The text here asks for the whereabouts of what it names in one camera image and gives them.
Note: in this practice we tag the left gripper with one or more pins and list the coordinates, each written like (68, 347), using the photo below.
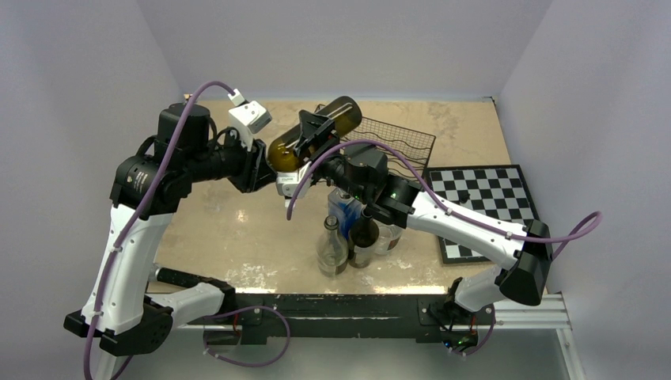
(259, 170)

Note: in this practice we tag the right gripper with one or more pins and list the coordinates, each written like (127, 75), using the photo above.
(312, 125)

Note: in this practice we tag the olive green wine bottle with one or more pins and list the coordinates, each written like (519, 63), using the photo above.
(347, 115)

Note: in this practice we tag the black wire wine rack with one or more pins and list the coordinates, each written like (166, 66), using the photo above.
(415, 146)

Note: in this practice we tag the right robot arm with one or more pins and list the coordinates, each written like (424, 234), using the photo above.
(521, 254)

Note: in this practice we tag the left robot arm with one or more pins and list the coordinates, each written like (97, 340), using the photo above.
(141, 303)

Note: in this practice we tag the blue square glass bottle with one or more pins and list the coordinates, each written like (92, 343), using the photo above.
(346, 208)

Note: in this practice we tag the clear empty glass bottle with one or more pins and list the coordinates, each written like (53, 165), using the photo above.
(332, 249)

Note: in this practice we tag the dark brown glass bottle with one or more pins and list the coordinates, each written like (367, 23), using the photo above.
(362, 239)

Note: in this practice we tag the clear bottle white cap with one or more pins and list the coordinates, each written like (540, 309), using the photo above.
(387, 240)

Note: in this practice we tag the black white chessboard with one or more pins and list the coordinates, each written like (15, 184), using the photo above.
(498, 191)

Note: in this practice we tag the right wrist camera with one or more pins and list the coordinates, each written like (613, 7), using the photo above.
(287, 183)

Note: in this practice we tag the aluminium table frame rail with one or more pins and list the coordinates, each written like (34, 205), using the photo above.
(246, 240)

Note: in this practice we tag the black mounting base plate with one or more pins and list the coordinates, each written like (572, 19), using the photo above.
(420, 317)

